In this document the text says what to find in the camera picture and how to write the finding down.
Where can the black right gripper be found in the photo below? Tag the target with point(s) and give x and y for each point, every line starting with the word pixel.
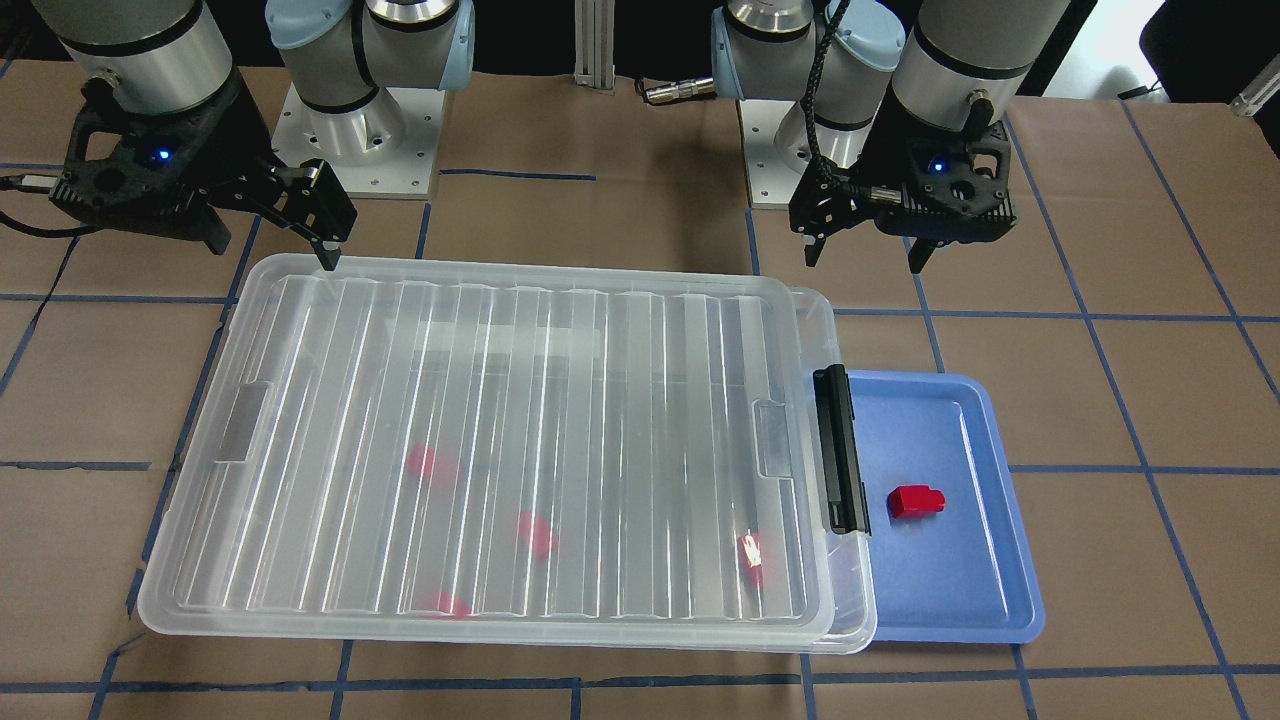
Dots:
pixel 222 142

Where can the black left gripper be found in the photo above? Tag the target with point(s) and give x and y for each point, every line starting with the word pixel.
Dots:
pixel 880 152

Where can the clear plastic box lid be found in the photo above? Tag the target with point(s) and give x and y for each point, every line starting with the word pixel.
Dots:
pixel 651 417

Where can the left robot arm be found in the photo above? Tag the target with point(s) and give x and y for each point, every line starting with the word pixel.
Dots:
pixel 899 125

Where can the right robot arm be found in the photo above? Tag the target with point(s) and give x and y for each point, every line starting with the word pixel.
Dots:
pixel 340 54

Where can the clear plastic storage box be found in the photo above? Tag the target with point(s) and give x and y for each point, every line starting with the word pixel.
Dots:
pixel 845 558

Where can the red block with white mark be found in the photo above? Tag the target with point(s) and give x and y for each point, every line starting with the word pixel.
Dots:
pixel 751 560

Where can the blue plastic tray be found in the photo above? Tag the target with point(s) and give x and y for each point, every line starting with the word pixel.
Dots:
pixel 963 576

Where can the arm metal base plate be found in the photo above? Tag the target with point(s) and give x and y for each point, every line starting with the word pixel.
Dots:
pixel 386 150
pixel 775 152

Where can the black box handle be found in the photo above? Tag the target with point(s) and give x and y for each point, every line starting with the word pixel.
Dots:
pixel 846 499

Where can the aluminium profile post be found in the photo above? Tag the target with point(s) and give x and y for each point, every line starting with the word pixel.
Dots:
pixel 593 36

